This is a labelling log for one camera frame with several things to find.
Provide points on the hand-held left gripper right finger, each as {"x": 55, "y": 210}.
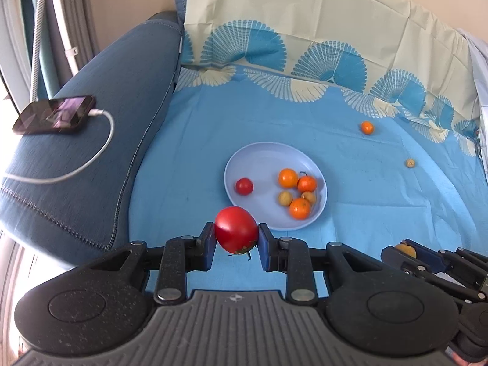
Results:
{"x": 265, "y": 247}

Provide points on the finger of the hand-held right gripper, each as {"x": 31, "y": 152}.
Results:
{"x": 430, "y": 255}
{"x": 392, "y": 257}

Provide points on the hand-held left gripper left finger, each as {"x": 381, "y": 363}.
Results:
{"x": 207, "y": 246}

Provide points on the yellow-brown longan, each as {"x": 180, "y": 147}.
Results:
{"x": 309, "y": 197}
{"x": 410, "y": 163}
{"x": 405, "y": 250}
{"x": 285, "y": 198}

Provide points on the red tomato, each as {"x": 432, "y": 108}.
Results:
{"x": 236, "y": 228}
{"x": 244, "y": 186}

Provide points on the small orange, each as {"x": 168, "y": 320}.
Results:
{"x": 307, "y": 183}
{"x": 288, "y": 178}
{"x": 367, "y": 127}
{"x": 300, "y": 208}

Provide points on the pale blue plate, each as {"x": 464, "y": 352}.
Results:
{"x": 259, "y": 160}

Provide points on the blue fan-print cloth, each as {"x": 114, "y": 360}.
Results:
{"x": 362, "y": 217}

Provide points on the pale blue printed sheet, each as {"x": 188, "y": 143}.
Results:
{"x": 481, "y": 84}

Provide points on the blue sofa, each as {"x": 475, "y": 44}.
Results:
{"x": 114, "y": 84}

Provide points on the black smartphone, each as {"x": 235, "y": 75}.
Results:
{"x": 53, "y": 114}

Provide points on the grey curtain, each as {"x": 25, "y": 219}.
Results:
{"x": 82, "y": 15}

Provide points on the white window frame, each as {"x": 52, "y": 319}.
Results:
{"x": 13, "y": 45}

